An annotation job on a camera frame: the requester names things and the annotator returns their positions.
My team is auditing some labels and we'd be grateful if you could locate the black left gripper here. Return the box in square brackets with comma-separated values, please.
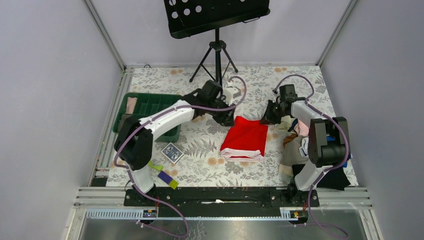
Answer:
[207, 96, 237, 127]

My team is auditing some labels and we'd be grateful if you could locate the red underwear white trim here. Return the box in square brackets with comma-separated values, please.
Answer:
[220, 116, 269, 162]

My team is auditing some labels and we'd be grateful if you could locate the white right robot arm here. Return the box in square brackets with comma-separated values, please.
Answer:
[260, 84, 351, 206]

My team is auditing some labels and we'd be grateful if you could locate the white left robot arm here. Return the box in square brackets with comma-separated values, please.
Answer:
[114, 80, 242, 206]

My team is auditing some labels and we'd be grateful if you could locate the pale yellow-green garment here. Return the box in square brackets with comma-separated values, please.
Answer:
[275, 115, 296, 132]

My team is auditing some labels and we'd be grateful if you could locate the pink garment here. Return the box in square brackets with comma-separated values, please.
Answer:
[294, 120, 309, 137]

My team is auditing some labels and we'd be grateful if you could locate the brown garment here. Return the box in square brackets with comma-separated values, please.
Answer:
[282, 133, 298, 149]

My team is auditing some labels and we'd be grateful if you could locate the beige grey garment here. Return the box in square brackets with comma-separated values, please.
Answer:
[278, 136, 309, 176]

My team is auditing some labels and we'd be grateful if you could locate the floral patterned table mat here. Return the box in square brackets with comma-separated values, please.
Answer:
[129, 66, 334, 187]

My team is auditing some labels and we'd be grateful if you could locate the blue playing card box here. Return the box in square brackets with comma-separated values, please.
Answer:
[160, 142, 184, 164]

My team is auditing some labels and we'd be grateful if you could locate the green plastic divided tray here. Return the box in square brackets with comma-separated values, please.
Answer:
[112, 92, 182, 138]

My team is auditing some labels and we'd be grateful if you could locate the pink rolled cloth in tray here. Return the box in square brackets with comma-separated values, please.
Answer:
[125, 97, 138, 115]

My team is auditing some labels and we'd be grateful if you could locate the black music stand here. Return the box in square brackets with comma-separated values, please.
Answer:
[164, 0, 271, 84]

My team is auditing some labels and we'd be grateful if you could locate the lime green plastic piece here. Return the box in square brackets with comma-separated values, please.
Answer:
[148, 161, 164, 172]

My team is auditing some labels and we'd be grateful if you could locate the black garment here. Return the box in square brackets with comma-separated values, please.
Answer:
[292, 162, 352, 192]

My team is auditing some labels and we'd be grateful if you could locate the grey rolled cloth in tray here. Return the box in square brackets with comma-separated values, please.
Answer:
[117, 113, 132, 133]

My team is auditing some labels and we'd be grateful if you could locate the purple and green block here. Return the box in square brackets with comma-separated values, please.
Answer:
[157, 171, 179, 190]

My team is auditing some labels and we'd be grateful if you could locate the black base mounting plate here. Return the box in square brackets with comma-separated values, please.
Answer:
[123, 186, 320, 218]

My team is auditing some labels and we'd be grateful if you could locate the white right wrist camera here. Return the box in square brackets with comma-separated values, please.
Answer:
[272, 89, 281, 105]

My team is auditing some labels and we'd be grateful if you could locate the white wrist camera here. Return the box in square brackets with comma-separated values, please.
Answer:
[272, 89, 281, 105]
[222, 86, 242, 105]

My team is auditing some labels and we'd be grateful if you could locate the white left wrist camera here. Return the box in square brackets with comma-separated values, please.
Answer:
[222, 86, 242, 105]

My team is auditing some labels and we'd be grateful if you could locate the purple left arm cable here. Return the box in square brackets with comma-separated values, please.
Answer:
[113, 76, 248, 239]

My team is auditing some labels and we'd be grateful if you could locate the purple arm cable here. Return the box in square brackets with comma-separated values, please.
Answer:
[272, 74, 351, 240]
[113, 76, 248, 239]

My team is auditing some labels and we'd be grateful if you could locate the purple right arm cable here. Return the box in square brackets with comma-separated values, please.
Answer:
[272, 74, 351, 240]

